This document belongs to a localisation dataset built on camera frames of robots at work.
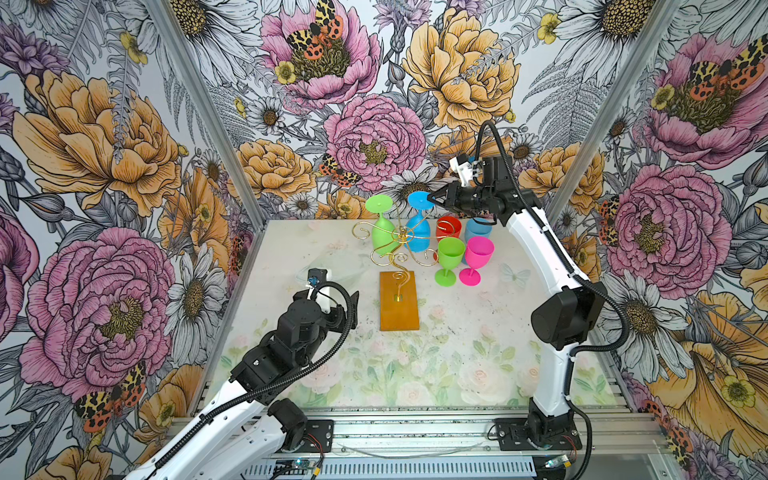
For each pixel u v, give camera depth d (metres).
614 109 0.88
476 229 1.01
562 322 0.53
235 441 0.57
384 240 0.85
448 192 0.75
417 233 0.89
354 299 0.69
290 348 0.50
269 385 0.48
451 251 0.96
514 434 0.74
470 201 0.72
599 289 0.50
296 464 0.71
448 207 0.76
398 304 0.99
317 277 0.59
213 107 0.90
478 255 0.92
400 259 0.83
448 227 0.99
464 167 0.76
